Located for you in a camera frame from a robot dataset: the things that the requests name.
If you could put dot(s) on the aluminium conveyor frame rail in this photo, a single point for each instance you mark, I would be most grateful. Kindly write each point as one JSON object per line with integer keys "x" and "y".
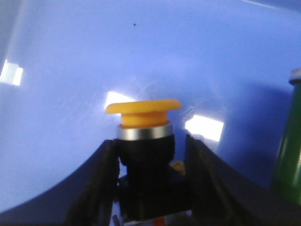
{"x": 295, "y": 76}

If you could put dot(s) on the yellow mushroom push button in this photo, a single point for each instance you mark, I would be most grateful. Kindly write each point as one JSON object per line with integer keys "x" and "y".
{"x": 145, "y": 144}

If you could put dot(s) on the blue plastic tray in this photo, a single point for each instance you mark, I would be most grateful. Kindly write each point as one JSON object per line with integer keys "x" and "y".
{"x": 63, "y": 61}

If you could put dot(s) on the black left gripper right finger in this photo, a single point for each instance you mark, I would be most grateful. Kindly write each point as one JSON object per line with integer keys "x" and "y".
{"x": 223, "y": 197}

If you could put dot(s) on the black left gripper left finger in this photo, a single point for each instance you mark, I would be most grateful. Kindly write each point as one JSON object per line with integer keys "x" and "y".
{"x": 84, "y": 198}

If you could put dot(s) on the green conveyor belt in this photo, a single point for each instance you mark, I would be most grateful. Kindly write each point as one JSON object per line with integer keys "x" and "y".
{"x": 287, "y": 176}

